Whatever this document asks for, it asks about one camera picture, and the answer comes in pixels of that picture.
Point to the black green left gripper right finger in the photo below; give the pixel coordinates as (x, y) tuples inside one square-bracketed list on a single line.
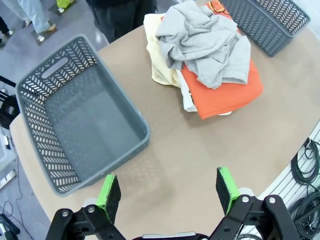
[(226, 190)]

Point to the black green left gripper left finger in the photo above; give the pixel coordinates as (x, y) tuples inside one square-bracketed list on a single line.
[(110, 197)]

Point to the orange t-shirt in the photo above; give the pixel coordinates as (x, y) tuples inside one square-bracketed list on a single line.
[(220, 97)]

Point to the white t-shirt with black print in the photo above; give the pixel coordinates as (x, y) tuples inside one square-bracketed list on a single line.
[(186, 97)]

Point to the cream yellow garment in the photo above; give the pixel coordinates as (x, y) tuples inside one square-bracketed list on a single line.
[(160, 67)]

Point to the grey sweatshirt garment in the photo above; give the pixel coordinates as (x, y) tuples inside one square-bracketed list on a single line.
[(200, 40)]

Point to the grey plastic lattice basket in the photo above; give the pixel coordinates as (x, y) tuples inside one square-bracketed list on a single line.
[(260, 22), (95, 120)]

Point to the clear plastic storage box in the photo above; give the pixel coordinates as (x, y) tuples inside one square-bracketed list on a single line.
[(5, 155)]

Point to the person in black t-shirt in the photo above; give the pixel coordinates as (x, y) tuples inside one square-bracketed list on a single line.
[(120, 17)]

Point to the black camera tripod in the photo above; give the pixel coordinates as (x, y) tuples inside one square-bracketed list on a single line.
[(7, 110)]

